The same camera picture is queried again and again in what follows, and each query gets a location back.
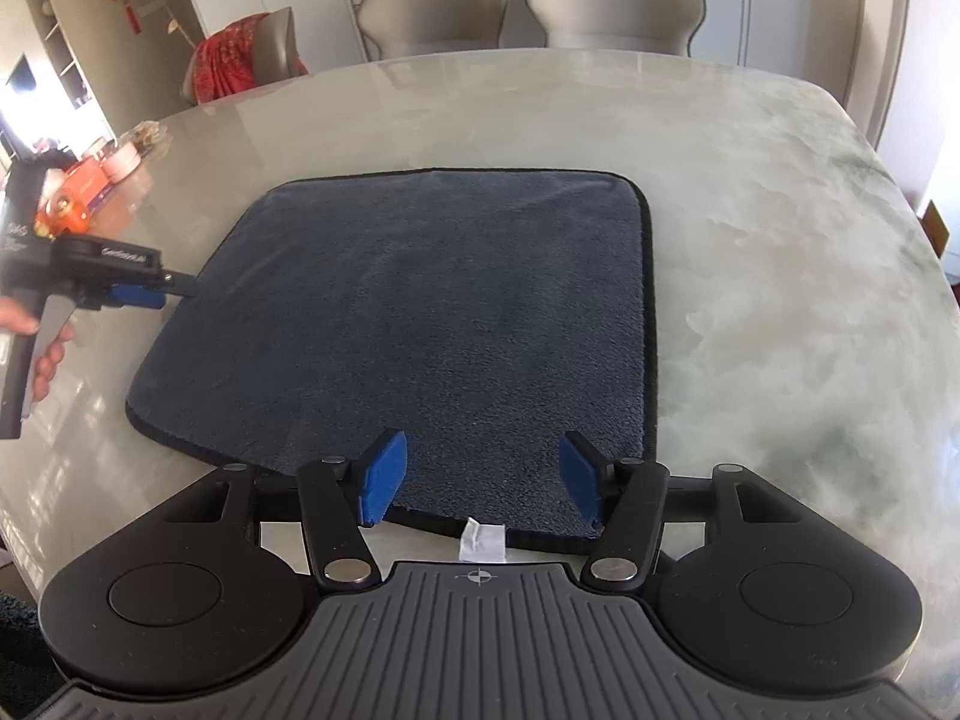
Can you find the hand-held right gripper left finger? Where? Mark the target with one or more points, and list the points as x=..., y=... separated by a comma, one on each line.
x=384, y=474

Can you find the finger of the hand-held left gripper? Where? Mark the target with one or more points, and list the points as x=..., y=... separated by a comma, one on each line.
x=139, y=296

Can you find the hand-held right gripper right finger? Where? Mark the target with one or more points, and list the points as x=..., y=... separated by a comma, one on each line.
x=579, y=472

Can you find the dark blue-grey towel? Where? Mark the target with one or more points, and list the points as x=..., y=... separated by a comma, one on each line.
x=420, y=315

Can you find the person's left hand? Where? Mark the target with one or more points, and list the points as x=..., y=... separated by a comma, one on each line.
x=51, y=360

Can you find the orange box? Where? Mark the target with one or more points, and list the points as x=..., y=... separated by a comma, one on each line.
x=79, y=187

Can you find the dark television screen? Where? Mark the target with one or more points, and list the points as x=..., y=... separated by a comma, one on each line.
x=20, y=73

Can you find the white open shelf unit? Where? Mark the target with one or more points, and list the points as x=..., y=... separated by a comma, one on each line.
x=67, y=52

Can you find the red patterned cloth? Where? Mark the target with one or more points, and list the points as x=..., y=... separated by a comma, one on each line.
x=221, y=64

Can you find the beige upholstered chair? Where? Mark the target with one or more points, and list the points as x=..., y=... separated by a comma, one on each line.
x=615, y=4
x=431, y=7
x=279, y=34

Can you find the brown wooden chair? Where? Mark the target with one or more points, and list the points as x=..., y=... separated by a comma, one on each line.
x=939, y=232

